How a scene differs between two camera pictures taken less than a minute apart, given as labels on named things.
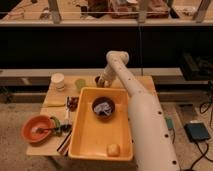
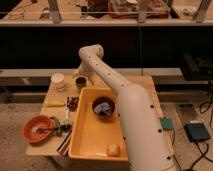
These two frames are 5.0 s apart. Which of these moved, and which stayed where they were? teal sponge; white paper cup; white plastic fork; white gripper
Moved: white gripper
Stayed: white paper cup; teal sponge; white plastic fork
